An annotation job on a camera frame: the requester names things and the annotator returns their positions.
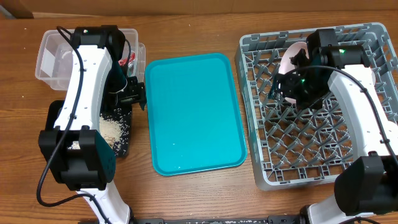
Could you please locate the spilled white rice pile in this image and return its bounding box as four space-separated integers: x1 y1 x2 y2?
99 108 132 157

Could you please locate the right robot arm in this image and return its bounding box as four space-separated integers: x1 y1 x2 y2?
269 42 397 223

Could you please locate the black waste tray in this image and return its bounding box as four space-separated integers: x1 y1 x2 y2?
45 100 132 157

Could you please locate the teal serving tray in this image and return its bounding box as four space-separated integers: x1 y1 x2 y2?
145 53 248 176

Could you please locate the grey dish rack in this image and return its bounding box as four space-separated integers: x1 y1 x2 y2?
235 22 397 191

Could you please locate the clear plastic bin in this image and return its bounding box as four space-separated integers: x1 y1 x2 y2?
35 29 146 91

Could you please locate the pink round plate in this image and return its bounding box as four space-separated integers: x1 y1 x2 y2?
277 42 308 105

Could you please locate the red snack wrapper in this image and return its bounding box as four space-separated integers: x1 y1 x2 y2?
118 52 136 67

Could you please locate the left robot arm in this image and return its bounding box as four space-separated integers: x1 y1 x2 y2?
38 25 146 223

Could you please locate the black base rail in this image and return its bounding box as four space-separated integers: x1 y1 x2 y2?
77 205 383 224

